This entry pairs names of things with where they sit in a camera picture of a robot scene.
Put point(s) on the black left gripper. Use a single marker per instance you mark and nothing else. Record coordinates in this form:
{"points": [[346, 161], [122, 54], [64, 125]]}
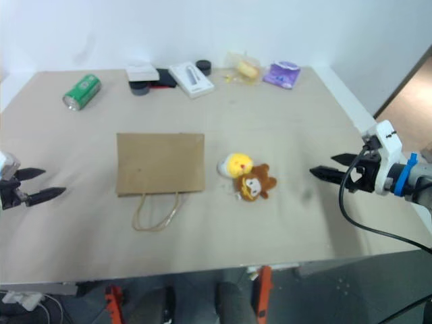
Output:
{"points": [[10, 197]]}

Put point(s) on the purple packet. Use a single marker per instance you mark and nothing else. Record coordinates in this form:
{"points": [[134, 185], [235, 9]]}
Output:
{"points": [[281, 75]]}

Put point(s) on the yellow chick plush toy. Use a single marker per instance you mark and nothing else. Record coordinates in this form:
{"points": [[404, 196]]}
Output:
{"points": [[239, 163]]}

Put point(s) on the green drink can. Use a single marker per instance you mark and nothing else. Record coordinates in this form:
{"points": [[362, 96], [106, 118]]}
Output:
{"points": [[82, 92]]}

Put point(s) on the brown paper bag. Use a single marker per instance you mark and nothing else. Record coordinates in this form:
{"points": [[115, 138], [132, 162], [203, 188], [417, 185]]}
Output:
{"points": [[160, 163]]}

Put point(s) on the white power strip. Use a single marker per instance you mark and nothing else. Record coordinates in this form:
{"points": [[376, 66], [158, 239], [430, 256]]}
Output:
{"points": [[22, 299]]}

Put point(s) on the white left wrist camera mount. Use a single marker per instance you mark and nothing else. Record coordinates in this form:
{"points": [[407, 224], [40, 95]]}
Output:
{"points": [[8, 165]]}

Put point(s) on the grey tape roll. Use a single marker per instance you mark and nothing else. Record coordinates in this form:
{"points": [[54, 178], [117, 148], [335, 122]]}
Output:
{"points": [[139, 88]]}

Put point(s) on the blue clip on right arm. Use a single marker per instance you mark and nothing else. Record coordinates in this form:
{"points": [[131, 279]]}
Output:
{"points": [[403, 179]]}

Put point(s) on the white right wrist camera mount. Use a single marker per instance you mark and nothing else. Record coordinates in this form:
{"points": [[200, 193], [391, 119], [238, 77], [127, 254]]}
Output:
{"points": [[389, 145]]}

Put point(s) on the clear bag with yellow food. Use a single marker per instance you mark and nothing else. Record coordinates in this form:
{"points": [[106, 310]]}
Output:
{"points": [[245, 68]]}

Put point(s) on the brown monkey plush toy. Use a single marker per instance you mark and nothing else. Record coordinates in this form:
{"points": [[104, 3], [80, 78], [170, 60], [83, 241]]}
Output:
{"points": [[254, 184]]}

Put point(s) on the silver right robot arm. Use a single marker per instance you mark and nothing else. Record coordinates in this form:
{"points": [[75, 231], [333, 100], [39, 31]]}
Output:
{"points": [[420, 182]]}

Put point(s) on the flat black pouch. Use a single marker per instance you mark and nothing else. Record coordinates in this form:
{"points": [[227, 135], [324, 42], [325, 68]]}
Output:
{"points": [[166, 78]]}

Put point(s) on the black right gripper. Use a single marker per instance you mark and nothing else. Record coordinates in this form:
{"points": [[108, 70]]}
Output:
{"points": [[366, 177]]}

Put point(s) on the orange clamp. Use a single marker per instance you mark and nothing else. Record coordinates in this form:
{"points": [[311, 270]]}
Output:
{"points": [[113, 302], [264, 290]]}

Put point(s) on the flat white box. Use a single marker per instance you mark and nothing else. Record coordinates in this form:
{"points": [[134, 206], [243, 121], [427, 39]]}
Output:
{"points": [[142, 72]]}

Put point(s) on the black round cylinder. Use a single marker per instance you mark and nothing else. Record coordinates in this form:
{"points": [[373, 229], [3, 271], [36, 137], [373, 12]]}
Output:
{"points": [[204, 67]]}

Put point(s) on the white box with grey device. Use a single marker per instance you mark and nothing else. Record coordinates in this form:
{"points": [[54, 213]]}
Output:
{"points": [[191, 80]]}

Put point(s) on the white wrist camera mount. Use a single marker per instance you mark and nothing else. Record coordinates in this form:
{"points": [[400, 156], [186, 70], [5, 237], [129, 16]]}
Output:
{"points": [[389, 145], [8, 165]]}

